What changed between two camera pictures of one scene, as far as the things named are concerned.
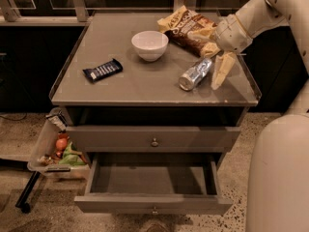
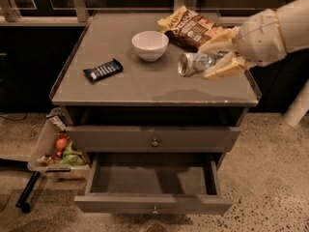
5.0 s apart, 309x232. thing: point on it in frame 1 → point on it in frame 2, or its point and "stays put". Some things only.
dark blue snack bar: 95,74 stays put
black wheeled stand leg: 21,203 stays put
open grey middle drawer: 153,184 stays put
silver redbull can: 190,79 → 192,64
